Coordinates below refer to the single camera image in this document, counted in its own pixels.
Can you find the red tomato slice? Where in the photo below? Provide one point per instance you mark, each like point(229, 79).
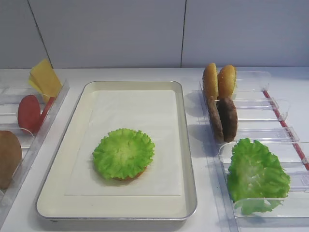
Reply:
point(29, 113)

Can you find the green lettuce leaf on bun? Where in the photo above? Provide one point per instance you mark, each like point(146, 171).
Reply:
point(122, 153)

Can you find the left brown meat patty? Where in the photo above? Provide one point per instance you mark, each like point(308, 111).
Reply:
point(215, 120)

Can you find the brown meat patty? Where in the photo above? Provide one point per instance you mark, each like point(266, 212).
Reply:
point(228, 117)
point(215, 120)

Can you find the bottom bun under lettuce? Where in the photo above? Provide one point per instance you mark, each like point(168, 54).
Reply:
point(130, 178)

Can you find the right brown meat patty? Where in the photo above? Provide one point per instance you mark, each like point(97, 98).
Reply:
point(228, 117)

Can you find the yellow cheese slices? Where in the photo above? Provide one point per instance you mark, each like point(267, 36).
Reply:
point(43, 79)

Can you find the green lettuce leaf in rack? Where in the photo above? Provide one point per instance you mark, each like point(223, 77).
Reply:
point(256, 181)

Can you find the white paper tray liner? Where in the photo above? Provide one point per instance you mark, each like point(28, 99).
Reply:
point(153, 112)

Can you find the left bun half in rack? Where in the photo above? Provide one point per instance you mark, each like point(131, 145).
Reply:
point(210, 81)

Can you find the bun half in rack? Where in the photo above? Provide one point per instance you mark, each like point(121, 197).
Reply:
point(210, 81)
point(226, 81)

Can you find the right bun half in rack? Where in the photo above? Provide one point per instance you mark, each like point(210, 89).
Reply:
point(226, 81)

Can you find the right clear acrylic rack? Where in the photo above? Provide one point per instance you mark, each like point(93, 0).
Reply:
point(261, 117)

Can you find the clear acrylic rack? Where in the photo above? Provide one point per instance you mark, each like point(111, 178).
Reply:
point(10, 99)
point(261, 117)

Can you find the metal baking tray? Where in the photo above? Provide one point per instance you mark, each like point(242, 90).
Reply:
point(53, 201)

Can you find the left clear acrylic rack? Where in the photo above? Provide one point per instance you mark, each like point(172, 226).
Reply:
point(10, 99)

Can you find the brown bun in left rack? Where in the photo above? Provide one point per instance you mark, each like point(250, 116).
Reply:
point(10, 157)

